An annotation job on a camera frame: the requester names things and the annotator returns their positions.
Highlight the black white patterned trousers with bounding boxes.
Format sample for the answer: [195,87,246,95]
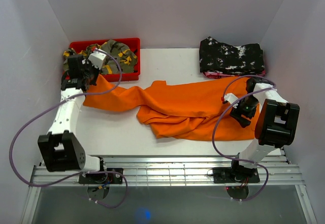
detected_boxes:
[199,37,265,76]

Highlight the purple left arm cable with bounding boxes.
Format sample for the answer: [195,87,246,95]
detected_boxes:
[9,48,128,208]

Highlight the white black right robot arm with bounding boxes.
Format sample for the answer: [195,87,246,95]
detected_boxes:
[224,77,300,182]

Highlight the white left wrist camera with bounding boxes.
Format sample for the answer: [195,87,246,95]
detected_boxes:
[88,49,107,70]

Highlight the orange trousers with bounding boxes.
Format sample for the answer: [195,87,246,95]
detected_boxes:
[83,76,259,141]

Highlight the aluminium frame rail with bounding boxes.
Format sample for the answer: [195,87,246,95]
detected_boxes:
[29,155,305,187]

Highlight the pink folded trousers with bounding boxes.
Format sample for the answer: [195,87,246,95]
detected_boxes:
[203,70,266,79]

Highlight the camouflage trousers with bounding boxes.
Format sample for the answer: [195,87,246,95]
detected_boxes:
[63,40,138,73]

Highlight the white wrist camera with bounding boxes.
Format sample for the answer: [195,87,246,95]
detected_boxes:
[88,49,107,70]
[223,93,242,109]

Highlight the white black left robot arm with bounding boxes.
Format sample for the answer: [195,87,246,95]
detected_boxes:
[38,51,108,183]

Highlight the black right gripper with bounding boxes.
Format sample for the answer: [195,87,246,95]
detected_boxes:
[230,95,259,129]

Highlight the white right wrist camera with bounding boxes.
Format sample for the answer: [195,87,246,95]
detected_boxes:
[223,93,242,109]

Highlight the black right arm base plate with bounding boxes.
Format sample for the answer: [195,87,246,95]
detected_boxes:
[212,167,260,183]

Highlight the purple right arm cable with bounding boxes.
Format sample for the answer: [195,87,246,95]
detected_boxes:
[205,75,277,202]

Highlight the red plastic bin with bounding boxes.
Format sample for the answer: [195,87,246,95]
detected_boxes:
[69,38,141,82]

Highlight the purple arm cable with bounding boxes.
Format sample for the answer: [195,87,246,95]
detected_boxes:
[9,48,128,208]
[205,75,277,202]

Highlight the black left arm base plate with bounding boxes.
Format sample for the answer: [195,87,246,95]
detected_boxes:
[78,173,123,185]

